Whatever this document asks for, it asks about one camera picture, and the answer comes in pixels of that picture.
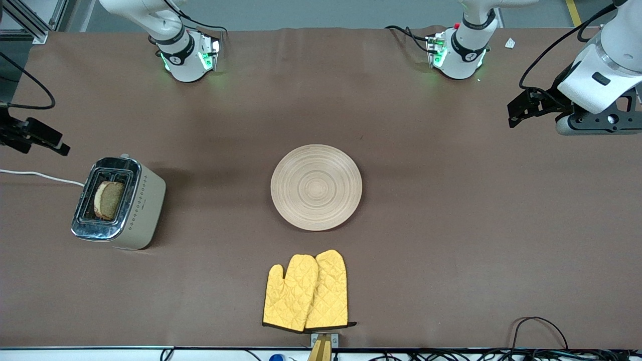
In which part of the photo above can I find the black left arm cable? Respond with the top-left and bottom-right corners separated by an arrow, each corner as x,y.
519,3 -> 618,94

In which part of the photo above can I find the cream and chrome toaster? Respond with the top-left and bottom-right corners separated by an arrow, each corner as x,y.
71,153 -> 167,250

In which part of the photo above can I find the round wooden plate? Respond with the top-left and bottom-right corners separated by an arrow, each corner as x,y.
271,144 -> 363,232

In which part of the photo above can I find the black left base cable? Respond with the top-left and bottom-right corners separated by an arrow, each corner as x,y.
385,25 -> 438,54

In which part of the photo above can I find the black looped cable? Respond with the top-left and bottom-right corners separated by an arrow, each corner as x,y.
509,316 -> 570,351

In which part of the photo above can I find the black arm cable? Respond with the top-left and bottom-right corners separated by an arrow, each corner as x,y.
0,50 -> 56,110
519,3 -> 618,94

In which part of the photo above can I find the white toaster power cord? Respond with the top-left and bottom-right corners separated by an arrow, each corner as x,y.
0,169 -> 85,187

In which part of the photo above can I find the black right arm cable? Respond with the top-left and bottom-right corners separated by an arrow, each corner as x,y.
0,50 -> 56,110

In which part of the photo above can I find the black right base cable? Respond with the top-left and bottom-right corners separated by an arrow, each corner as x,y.
155,0 -> 227,36

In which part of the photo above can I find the yellow quilted oven mitt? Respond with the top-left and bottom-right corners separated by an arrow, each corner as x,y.
263,254 -> 319,332
304,249 -> 357,331

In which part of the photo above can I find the black base cable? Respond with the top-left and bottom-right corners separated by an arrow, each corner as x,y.
385,25 -> 438,54
155,0 -> 227,36

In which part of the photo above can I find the brown bread slice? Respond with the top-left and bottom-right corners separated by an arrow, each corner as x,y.
94,181 -> 125,221

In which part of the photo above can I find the aluminium frame profile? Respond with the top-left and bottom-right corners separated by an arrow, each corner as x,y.
0,0 -> 69,44

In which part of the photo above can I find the brown table cover sheet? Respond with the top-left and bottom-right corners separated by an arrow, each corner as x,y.
0,25 -> 642,349

